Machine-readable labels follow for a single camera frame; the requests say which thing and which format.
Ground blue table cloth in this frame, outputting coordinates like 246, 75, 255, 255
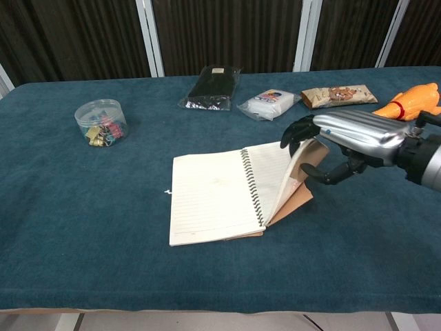
0, 65, 441, 314

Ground white tissue pack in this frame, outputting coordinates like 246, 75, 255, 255
236, 89, 301, 122

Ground clear jar of binder clips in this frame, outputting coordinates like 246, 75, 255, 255
74, 99, 129, 148

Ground brown bear snack package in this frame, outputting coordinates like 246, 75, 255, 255
300, 86, 379, 110

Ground white frame post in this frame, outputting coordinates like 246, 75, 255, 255
291, 0, 324, 72
374, 0, 412, 68
0, 63, 15, 101
134, 0, 165, 78

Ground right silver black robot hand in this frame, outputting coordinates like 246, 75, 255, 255
280, 110, 413, 185

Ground brown spiral notebook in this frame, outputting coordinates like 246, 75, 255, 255
168, 136, 328, 248

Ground yellow rubber chicken toy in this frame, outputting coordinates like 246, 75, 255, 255
371, 81, 441, 123

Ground black socks in plastic bag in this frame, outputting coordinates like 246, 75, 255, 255
177, 65, 243, 112

